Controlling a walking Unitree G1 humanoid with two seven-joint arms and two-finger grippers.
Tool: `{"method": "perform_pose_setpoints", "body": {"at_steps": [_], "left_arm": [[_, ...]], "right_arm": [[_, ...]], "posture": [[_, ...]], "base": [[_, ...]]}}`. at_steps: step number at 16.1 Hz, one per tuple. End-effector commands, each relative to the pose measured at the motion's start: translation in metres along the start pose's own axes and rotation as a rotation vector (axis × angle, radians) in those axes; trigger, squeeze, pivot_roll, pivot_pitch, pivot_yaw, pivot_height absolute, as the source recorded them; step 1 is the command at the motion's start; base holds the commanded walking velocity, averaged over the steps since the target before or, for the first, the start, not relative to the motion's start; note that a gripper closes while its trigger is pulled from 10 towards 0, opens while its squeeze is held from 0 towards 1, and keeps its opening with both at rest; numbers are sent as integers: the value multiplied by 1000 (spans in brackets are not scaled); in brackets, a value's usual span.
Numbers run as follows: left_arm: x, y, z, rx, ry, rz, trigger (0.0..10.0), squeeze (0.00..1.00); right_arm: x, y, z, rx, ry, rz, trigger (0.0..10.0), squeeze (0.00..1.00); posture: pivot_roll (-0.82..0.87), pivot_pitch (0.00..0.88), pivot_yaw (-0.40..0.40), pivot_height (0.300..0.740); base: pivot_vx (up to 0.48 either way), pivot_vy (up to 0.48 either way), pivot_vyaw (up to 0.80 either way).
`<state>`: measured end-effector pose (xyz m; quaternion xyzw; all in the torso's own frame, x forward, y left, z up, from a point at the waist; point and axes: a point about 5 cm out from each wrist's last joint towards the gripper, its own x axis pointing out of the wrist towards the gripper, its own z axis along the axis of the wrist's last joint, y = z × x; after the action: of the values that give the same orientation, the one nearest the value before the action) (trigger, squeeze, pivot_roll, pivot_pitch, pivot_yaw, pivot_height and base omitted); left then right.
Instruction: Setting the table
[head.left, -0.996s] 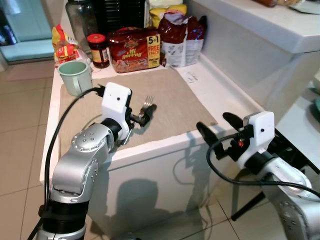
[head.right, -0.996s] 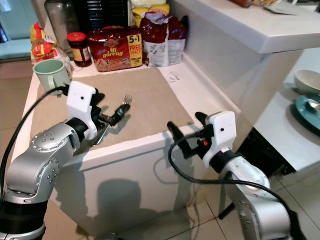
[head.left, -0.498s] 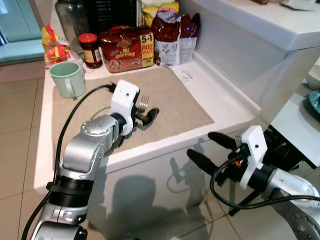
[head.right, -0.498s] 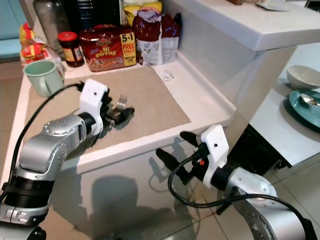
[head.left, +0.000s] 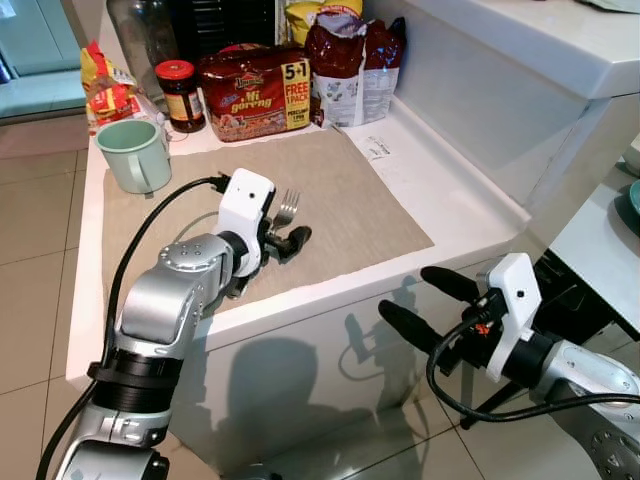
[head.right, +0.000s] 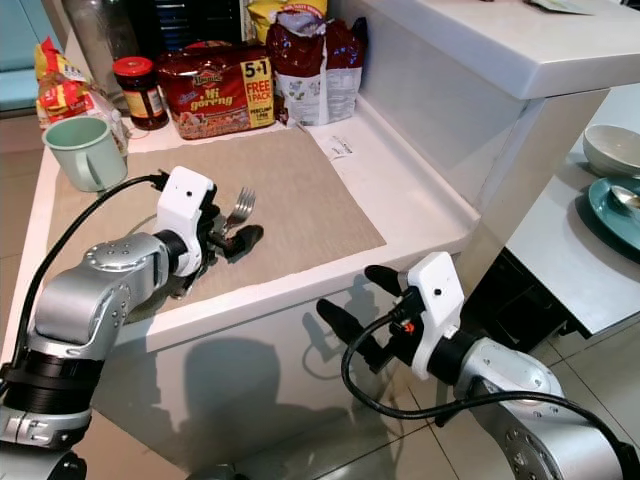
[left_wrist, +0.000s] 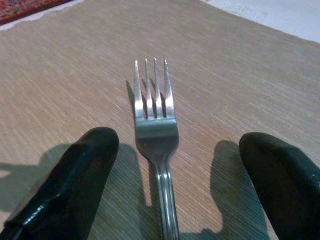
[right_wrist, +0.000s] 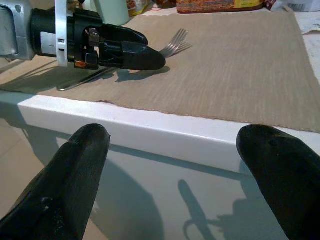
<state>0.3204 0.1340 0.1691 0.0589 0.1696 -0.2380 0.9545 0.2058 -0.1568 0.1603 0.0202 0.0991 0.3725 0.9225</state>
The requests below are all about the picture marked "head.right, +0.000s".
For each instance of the clear glass bottle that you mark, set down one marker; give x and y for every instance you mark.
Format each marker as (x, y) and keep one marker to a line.
(95, 30)

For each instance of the white ceramic bowl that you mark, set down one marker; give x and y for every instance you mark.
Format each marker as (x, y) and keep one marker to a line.
(615, 150)

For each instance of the silver metal spoon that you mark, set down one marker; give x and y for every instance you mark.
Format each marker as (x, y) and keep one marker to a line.
(628, 198)

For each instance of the beige woven placemat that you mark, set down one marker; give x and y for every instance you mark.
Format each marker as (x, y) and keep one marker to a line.
(300, 200)

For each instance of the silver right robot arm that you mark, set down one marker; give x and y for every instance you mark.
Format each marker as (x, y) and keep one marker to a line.
(525, 405)

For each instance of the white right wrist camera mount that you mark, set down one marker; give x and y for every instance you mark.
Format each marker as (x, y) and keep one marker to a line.
(436, 298)

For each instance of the dark jar with red lid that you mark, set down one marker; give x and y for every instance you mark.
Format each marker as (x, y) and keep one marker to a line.
(140, 98)

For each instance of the dark red and white pouch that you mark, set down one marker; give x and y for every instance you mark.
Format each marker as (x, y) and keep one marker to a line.
(315, 68)

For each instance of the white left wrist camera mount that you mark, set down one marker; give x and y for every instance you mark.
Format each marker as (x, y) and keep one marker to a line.
(186, 208)

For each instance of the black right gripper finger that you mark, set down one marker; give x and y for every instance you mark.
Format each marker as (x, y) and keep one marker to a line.
(342, 320)
(385, 280)

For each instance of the pale green ceramic mug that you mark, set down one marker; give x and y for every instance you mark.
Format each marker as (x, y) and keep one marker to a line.
(80, 152)

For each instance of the printed paper sheet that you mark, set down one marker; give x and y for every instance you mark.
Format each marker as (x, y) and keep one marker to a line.
(560, 6)

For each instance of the yellow and red snack bag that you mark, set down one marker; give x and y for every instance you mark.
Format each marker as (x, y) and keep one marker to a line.
(63, 85)

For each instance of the teal ceramic plate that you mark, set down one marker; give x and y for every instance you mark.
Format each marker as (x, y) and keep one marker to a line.
(600, 215)

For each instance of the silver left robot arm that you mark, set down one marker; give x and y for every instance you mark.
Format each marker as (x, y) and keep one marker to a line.
(85, 295)

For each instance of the small white paper slip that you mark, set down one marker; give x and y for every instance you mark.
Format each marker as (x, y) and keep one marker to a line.
(337, 147)

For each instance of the yellow plastic bag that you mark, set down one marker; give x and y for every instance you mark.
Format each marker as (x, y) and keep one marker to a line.
(265, 14)

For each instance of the teal cushioned bench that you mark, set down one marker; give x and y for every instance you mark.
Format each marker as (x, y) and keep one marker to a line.
(20, 55)

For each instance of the silver metal fork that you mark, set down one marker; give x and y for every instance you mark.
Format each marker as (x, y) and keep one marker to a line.
(241, 207)

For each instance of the red mi goreng noodle pack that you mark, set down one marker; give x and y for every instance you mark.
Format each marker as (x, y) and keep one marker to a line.
(210, 92)

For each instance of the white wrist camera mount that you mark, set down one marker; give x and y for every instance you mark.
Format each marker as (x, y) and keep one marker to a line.
(186, 208)
(436, 298)

